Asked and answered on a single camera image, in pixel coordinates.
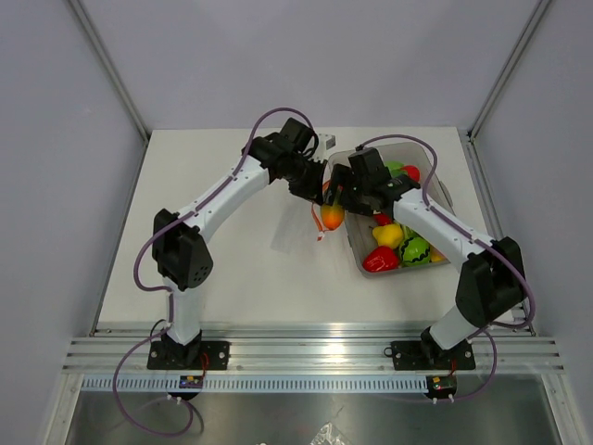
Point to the toy red chili pepper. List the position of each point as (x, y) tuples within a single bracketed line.
[(381, 219)]

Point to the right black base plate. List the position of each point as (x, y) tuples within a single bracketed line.
[(413, 355)]

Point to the aluminium frame post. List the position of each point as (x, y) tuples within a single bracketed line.
[(510, 65), (91, 33)]

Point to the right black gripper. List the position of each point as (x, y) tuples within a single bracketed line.
[(340, 176)]

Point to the white slotted cable duct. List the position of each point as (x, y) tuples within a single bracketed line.
[(260, 384)]

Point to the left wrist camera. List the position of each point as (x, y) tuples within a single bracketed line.
[(326, 144)]

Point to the toy yellow pear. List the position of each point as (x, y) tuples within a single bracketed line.
[(389, 235)]

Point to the aluminium mounting rail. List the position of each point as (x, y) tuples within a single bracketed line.
[(310, 349)]

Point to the right aluminium frame post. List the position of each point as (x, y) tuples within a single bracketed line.
[(510, 65)]

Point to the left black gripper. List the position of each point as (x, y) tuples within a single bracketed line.
[(313, 191)]

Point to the toy green orange mango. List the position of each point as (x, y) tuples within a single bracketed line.
[(332, 216)]

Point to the crumpled clear plastic wrap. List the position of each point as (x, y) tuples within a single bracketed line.
[(330, 434)]

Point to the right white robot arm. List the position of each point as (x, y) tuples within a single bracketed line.
[(491, 271)]

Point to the clear zip top bag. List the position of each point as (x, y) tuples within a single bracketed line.
[(300, 228)]

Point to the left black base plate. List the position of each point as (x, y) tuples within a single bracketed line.
[(205, 354)]

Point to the toy green watermelon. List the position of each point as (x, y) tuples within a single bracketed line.
[(414, 251)]

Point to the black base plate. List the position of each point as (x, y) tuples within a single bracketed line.
[(413, 355), (205, 354)]

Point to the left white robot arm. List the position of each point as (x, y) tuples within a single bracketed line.
[(180, 248)]

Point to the grey plastic food bin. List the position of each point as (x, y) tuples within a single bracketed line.
[(359, 227)]

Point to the toy red bell pepper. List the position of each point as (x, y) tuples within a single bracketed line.
[(381, 259)]

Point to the left aluminium frame post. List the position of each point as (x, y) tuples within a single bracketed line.
[(91, 33)]

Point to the toy green cucumber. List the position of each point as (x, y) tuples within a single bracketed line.
[(394, 167)]

